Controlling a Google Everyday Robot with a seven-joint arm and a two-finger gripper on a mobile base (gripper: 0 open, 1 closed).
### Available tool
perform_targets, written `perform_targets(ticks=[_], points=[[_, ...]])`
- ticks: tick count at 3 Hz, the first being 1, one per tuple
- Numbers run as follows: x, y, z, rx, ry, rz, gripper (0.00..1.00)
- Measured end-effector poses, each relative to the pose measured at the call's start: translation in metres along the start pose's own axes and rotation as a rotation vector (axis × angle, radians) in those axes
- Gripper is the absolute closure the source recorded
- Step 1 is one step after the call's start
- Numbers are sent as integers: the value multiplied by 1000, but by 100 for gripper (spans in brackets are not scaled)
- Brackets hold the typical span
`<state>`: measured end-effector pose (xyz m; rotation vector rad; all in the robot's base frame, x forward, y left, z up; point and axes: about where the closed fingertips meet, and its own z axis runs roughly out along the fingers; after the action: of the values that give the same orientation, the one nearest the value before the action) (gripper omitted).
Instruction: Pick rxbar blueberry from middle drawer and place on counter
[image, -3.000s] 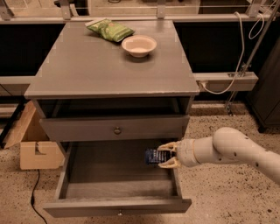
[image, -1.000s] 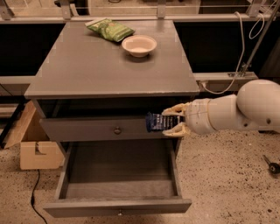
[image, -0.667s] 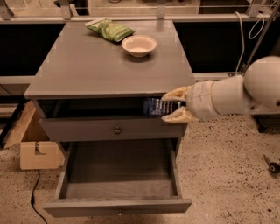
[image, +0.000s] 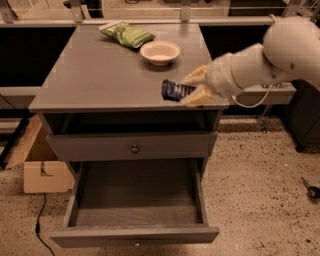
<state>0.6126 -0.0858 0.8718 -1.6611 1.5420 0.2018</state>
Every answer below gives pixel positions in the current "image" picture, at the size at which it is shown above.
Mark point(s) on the closed grey upper drawer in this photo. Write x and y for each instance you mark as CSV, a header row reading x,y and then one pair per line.
x,y
132,146

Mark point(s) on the grey wooden drawer cabinet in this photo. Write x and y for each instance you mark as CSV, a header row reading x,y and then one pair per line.
x,y
119,122

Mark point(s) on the white paper bowl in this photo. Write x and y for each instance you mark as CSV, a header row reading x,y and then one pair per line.
x,y
160,52

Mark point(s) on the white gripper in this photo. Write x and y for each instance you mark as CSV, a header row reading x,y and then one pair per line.
x,y
220,78

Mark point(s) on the grey metal rail frame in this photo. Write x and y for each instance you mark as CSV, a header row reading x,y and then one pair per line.
x,y
40,20

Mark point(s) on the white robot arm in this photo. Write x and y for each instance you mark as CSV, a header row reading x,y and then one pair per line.
x,y
290,50

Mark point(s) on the dark grey side cabinet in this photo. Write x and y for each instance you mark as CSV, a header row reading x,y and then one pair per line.
x,y
302,115

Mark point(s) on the dark blue rxbar wrapper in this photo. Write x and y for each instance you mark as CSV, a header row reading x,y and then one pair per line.
x,y
175,92

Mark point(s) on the black tool on floor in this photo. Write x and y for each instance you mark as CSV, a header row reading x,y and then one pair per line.
x,y
313,191

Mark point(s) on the open grey lower drawer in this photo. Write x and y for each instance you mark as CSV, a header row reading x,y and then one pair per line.
x,y
132,203

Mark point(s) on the green chip bag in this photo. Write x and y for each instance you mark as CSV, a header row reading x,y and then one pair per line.
x,y
126,34

